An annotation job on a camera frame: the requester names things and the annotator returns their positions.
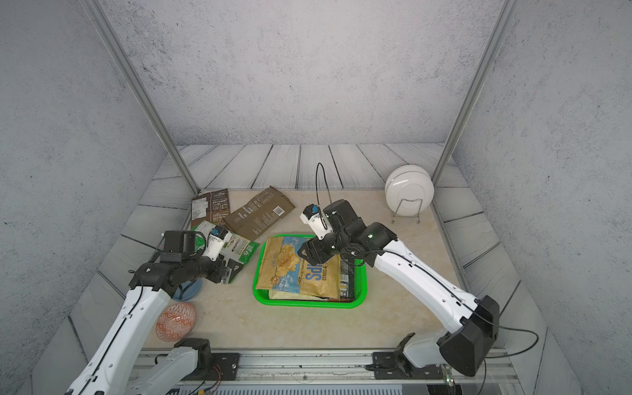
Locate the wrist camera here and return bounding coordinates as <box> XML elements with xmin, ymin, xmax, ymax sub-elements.
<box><xmin>301</xmin><ymin>204</ymin><xmax>332</xmax><ymax>240</ymax></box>
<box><xmin>202</xmin><ymin>225</ymin><xmax>232</xmax><ymax>261</ymax></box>

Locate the metal wire plate stand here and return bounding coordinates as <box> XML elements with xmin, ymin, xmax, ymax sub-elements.
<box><xmin>391</xmin><ymin>198</ymin><xmax>424</xmax><ymax>223</ymax></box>

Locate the blue bowl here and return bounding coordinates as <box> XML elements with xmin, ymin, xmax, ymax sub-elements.
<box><xmin>172</xmin><ymin>279</ymin><xmax>202</xmax><ymax>302</ymax></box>

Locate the green Chuba cassava chips bag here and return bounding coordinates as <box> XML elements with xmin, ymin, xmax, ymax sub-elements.
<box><xmin>193</xmin><ymin>222</ymin><xmax>259</xmax><ymax>283</ymax></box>

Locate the left aluminium frame post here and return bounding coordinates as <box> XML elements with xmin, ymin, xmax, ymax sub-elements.
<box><xmin>81</xmin><ymin>0</ymin><xmax>201</xmax><ymax>194</ymax></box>

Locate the black and yellow snack bag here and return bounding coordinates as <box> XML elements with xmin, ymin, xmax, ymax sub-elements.
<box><xmin>339</xmin><ymin>258</ymin><xmax>356</xmax><ymax>303</ymax></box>

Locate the green plastic mesh basket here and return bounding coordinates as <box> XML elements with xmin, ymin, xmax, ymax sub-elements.
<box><xmin>253</xmin><ymin>235</ymin><xmax>368</xmax><ymax>309</ymax></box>

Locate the brown Lerna cassava bag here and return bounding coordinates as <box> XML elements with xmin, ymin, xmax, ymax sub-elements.
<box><xmin>224</xmin><ymin>187</ymin><xmax>296</xmax><ymax>241</ymax></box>

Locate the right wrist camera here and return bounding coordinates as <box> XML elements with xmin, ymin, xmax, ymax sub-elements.
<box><xmin>301</xmin><ymin>204</ymin><xmax>332</xmax><ymax>240</ymax></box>

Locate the yellow blue kettle chips bag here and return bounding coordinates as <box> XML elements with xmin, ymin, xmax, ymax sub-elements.
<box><xmin>254</xmin><ymin>235</ymin><xmax>341</xmax><ymax>300</ymax></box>

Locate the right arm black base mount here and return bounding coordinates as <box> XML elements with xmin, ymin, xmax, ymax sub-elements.
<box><xmin>365</xmin><ymin>332</ymin><xmax>444</xmax><ymax>380</ymax></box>

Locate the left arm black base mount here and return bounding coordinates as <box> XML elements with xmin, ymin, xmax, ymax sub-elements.
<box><xmin>183</xmin><ymin>352</ymin><xmax>240</xmax><ymax>383</ymax></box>

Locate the dark brown snack bag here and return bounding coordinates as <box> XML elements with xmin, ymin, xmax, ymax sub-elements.
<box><xmin>191</xmin><ymin>189</ymin><xmax>230</xmax><ymax>229</ymax></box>

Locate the white plate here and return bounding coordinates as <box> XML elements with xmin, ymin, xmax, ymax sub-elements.
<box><xmin>384</xmin><ymin>165</ymin><xmax>435</xmax><ymax>212</ymax></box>

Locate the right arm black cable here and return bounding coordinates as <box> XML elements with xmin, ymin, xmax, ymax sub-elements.
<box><xmin>314</xmin><ymin>161</ymin><xmax>540</xmax><ymax>395</ymax></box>

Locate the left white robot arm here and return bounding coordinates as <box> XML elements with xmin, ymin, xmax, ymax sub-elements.
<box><xmin>66</xmin><ymin>226</ymin><xmax>232</xmax><ymax>394</ymax></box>

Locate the right aluminium frame post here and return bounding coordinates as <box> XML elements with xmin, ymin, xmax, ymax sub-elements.
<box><xmin>432</xmin><ymin>0</ymin><xmax>518</xmax><ymax>187</ymax></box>

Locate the aluminium frame post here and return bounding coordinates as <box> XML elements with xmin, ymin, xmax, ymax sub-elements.
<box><xmin>81</xmin><ymin>0</ymin><xmax>201</xmax><ymax>194</ymax></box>
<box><xmin>432</xmin><ymin>0</ymin><xmax>518</xmax><ymax>187</ymax></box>

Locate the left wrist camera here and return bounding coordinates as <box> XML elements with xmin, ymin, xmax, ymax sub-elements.
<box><xmin>202</xmin><ymin>225</ymin><xmax>232</xmax><ymax>261</ymax></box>

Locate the red patterned bowl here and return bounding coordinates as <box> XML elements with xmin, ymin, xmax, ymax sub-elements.
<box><xmin>156</xmin><ymin>303</ymin><xmax>197</xmax><ymax>342</ymax></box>

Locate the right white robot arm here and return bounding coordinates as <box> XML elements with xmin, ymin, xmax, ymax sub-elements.
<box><xmin>299</xmin><ymin>199</ymin><xmax>500</xmax><ymax>377</ymax></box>

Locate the red Lerna chips bag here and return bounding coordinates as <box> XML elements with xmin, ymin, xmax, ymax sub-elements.
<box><xmin>268</xmin><ymin>290</ymin><xmax>321</xmax><ymax>301</ymax></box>

